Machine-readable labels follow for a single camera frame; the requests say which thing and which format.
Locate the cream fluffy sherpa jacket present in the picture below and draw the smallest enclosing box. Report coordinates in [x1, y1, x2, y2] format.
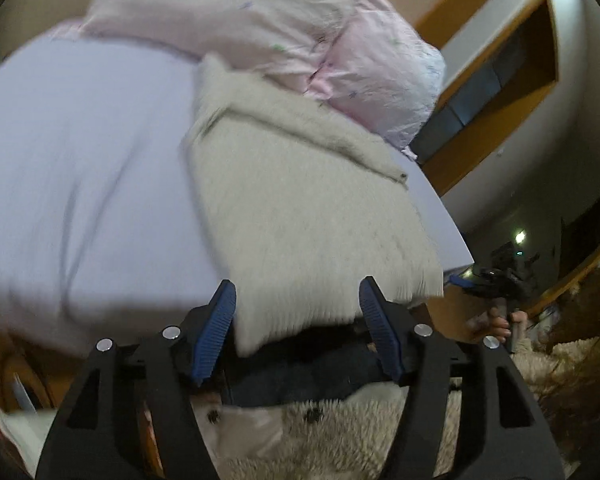
[190, 337, 600, 479]

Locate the pink floral pillow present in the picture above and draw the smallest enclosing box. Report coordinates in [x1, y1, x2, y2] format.
[67, 0, 445, 152]

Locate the person's right hand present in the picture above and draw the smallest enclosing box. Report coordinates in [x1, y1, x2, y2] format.
[467, 307, 528, 353]

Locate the wooden wall shelf niche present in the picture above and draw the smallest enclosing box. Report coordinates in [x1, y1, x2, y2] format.
[412, 0, 559, 196]

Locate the beige cable knit sweater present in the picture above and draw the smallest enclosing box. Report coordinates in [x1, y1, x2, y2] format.
[185, 54, 443, 356]

